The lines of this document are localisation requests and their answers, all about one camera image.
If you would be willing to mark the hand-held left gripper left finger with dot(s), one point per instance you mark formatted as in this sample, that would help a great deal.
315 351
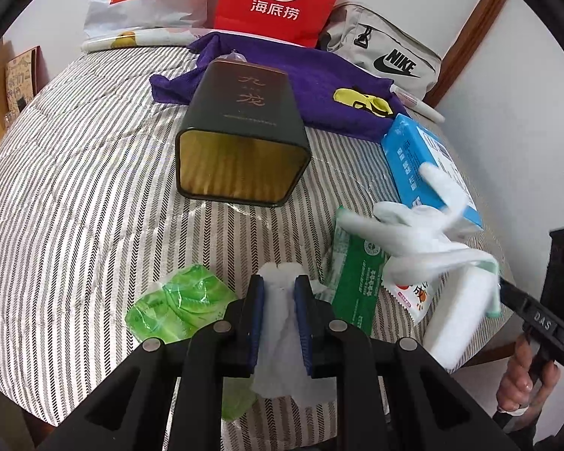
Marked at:
258 324

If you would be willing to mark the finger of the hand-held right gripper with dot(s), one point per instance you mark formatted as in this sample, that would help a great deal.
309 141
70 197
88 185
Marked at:
514 297

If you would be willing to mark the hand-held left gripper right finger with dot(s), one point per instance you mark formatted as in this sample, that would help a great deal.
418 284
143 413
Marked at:
303 324

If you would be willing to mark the white tissue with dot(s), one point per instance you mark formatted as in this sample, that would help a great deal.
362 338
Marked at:
277 333

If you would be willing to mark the white pack with green edge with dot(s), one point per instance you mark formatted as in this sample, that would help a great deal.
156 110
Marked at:
460 324

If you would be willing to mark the white cloth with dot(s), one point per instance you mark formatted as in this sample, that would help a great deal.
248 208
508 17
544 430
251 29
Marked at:
413 235

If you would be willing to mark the person's right hand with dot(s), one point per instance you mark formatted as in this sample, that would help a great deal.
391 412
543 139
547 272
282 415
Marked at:
517 376

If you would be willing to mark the dark green wipes packet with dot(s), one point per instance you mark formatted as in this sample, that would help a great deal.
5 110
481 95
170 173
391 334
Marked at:
357 282

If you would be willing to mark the light green plastic bag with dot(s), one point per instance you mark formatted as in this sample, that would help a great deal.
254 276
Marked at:
183 300

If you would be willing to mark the white and orange snack packet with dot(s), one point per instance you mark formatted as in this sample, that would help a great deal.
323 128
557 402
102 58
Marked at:
411 298

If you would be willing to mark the blue tissue pack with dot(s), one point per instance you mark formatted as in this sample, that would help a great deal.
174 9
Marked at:
413 159

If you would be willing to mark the dark green tin box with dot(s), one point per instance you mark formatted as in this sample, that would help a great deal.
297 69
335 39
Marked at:
244 117

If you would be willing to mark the yellow mesh pouch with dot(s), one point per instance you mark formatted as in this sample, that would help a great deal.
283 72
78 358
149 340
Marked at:
362 101

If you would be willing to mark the purple towel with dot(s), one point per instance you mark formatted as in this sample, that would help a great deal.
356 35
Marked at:
310 75

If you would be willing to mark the grey waist bag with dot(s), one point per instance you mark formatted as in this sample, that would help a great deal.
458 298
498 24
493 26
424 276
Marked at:
385 47

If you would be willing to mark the white printed paper roll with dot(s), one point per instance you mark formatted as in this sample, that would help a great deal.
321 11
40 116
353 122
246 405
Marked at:
122 40

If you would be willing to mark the red paper bag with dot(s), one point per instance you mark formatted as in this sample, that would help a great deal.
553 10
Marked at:
282 0

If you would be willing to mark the white plastic shopping bag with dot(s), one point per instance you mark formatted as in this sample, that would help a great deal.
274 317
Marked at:
169 4

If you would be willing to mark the brown patterned notebook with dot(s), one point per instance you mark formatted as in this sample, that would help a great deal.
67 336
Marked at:
23 80

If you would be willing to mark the brown wooden door frame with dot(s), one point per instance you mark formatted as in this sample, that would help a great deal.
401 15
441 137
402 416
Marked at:
479 28

